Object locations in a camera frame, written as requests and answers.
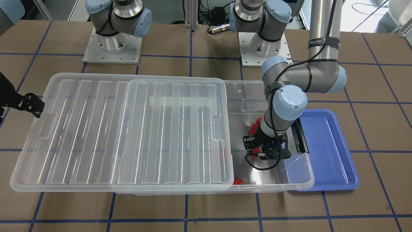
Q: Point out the blue plastic tray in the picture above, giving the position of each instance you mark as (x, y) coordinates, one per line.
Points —
(331, 160)

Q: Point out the red block at box front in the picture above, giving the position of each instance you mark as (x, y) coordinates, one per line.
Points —
(238, 181)

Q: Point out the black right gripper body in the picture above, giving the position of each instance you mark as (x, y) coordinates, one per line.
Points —
(9, 95)

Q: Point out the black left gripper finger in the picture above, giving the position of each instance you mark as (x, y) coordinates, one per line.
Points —
(249, 143)

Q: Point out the black box latch handle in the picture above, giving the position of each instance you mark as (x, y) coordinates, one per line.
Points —
(299, 137)

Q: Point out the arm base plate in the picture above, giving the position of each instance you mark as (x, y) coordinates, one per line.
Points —
(254, 51)
(118, 49)

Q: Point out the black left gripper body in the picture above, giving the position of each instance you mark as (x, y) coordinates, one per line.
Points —
(259, 140)

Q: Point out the clear plastic storage box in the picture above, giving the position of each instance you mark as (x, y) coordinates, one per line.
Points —
(276, 174)

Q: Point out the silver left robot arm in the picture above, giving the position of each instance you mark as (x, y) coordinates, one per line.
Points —
(285, 84)

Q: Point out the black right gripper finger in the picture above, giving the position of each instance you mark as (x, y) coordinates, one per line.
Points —
(33, 104)

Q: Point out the clear plastic box lid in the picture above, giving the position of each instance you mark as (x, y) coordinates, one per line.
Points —
(73, 146)

